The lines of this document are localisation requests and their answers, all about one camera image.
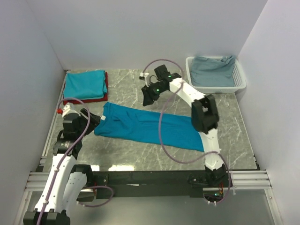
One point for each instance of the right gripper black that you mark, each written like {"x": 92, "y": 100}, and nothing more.
{"x": 147, "y": 96}

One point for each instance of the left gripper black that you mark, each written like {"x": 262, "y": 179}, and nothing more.
{"x": 94, "y": 121}

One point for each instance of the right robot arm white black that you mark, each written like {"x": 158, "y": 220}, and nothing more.
{"x": 204, "y": 117}

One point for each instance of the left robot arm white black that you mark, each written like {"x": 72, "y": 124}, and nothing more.
{"x": 66, "y": 178}

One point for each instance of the folded red t shirt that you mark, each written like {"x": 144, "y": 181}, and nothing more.
{"x": 98, "y": 100}

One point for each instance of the folded light teal t shirt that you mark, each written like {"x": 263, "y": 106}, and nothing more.
{"x": 84, "y": 85}

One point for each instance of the grey blue t shirt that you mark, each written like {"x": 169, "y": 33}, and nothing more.
{"x": 209, "y": 72}

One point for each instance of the black base beam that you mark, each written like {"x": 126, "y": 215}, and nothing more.
{"x": 159, "y": 183}

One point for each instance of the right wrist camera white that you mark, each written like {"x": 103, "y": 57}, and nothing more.
{"x": 145, "y": 77}

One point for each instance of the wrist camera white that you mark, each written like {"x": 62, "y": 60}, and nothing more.
{"x": 67, "y": 109}
{"x": 145, "y": 77}

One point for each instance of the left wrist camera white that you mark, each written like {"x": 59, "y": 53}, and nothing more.
{"x": 67, "y": 109}

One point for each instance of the aluminium rail frame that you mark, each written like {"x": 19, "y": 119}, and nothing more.
{"x": 241, "y": 180}

